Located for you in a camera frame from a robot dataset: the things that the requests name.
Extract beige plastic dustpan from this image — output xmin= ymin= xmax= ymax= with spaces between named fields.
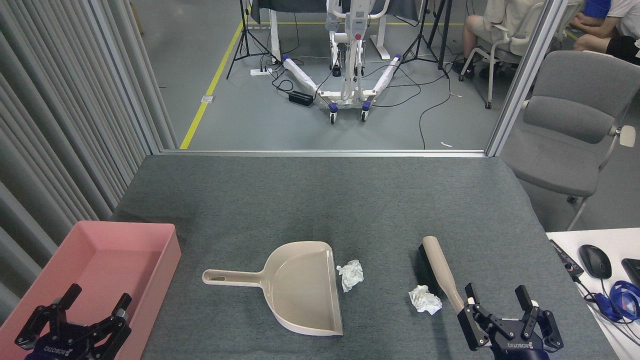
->
xmin=202 ymin=241 xmax=344 ymax=337

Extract pink plastic bin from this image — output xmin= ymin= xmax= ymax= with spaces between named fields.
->
xmin=0 ymin=221 xmax=182 ymax=360

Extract blue lanyard with cable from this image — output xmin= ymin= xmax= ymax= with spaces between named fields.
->
xmin=585 ymin=280 xmax=640 ymax=323

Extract seated person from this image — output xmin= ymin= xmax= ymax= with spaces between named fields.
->
xmin=451 ymin=0 xmax=548 ymax=79

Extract black floor cable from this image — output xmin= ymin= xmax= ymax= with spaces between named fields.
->
xmin=418 ymin=75 xmax=454 ymax=150

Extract black computer mouse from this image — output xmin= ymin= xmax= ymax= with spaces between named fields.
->
xmin=579 ymin=244 xmax=613 ymax=280

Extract white side table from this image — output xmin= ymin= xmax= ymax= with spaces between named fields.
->
xmin=546 ymin=228 xmax=640 ymax=360

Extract grey office chair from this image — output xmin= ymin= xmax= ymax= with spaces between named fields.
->
xmin=501 ymin=50 xmax=640 ymax=232

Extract white paper ball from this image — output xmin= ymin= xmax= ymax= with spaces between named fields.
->
xmin=336 ymin=259 xmax=364 ymax=293
xmin=408 ymin=285 xmax=443 ymax=316

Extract silver frame post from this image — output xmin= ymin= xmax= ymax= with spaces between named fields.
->
xmin=486 ymin=0 xmax=571 ymax=157

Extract white wheeled stand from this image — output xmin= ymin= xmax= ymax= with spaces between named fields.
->
xmin=281 ymin=0 xmax=403 ymax=125

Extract white office chair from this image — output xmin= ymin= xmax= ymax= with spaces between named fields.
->
xmin=459 ymin=0 xmax=548 ymax=110

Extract beige hand brush black bristles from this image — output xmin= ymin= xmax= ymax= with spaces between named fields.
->
xmin=417 ymin=236 xmax=466 ymax=314

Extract grey ribbed partition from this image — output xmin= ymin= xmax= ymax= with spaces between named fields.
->
xmin=0 ymin=0 xmax=179 ymax=323

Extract black tripod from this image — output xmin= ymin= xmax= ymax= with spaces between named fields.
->
xmin=226 ymin=0 xmax=281 ymax=80
xmin=395 ymin=0 xmax=451 ymax=80

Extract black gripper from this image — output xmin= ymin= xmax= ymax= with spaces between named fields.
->
xmin=457 ymin=283 xmax=564 ymax=360
xmin=14 ymin=283 xmax=133 ymax=360

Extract black handheld controller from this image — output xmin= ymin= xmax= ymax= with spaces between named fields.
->
xmin=549 ymin=239 xmax=585 ymax=279

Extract black flat device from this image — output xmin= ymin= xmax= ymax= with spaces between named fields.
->
xmin=621 ymin=258 xmax=640 ymax=289

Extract white-legged desk with dark cloth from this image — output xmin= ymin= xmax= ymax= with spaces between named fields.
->
xmin=248 ymin=0 xmax=421 ymax=63

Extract person at desk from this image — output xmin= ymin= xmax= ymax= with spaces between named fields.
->
xmin=569 ymin=0 xmax=640 ymax=66

